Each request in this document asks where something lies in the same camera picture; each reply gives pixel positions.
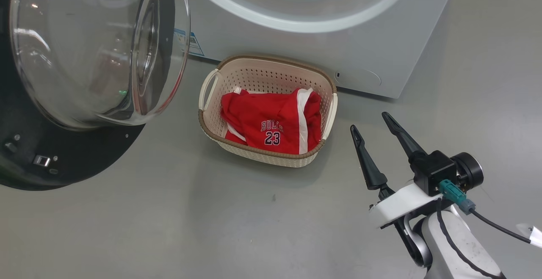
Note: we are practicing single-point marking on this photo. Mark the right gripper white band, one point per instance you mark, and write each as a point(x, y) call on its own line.
point(398, 205)

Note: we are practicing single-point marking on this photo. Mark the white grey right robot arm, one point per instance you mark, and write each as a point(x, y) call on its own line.
point(461, 249)

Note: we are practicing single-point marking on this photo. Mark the red white-trimmed garment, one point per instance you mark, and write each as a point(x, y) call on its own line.
point(228, 105)

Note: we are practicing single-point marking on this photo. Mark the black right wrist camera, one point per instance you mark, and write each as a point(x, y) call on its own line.
point(436, 169)

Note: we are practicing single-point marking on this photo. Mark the red Bulls 23 garment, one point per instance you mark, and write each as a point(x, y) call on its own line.
point(279, 114)

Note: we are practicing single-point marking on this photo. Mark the cream perforated laundry basket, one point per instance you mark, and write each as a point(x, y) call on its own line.
point(262, 75)

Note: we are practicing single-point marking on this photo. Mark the blue energy label sticker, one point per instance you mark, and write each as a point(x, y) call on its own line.
point(192, 44)

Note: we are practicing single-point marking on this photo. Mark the white washing machine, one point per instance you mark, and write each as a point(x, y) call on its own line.
point(372, 46)

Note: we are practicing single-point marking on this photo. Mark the black glass washing machine door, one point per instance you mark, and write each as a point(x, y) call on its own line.
point(84, 156)

